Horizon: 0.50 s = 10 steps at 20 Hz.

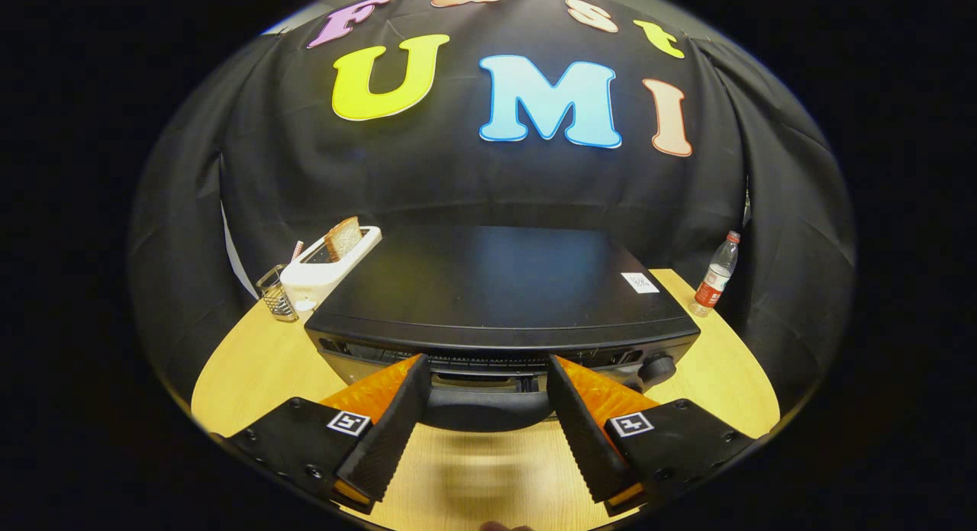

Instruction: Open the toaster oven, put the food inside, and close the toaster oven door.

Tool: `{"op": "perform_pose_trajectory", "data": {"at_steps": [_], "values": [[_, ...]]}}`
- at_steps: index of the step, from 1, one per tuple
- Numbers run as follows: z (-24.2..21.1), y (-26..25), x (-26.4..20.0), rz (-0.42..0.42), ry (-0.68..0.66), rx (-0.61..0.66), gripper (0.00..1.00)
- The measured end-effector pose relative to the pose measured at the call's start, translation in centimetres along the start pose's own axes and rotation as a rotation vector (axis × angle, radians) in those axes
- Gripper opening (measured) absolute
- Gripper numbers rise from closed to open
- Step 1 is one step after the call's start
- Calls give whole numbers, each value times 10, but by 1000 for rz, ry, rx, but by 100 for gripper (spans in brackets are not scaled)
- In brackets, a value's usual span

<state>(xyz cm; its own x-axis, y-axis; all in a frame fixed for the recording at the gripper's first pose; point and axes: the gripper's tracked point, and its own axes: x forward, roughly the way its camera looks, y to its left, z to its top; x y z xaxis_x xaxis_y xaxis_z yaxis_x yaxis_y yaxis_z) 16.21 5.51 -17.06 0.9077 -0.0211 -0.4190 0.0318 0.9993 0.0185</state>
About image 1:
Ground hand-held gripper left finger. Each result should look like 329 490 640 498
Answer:
210 353 432 515

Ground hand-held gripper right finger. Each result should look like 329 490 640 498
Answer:
547 354 756 517

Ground black toaster oven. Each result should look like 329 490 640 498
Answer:
304 224 701 433

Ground white pop-up toaster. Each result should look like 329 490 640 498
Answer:
279 226 382 312

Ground toasted bread slice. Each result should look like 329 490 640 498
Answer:
324 216 363 262

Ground clear bottle with red label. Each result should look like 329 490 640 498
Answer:
689 230 741 318

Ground wire mesh holder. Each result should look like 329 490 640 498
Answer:
256 264 299 323

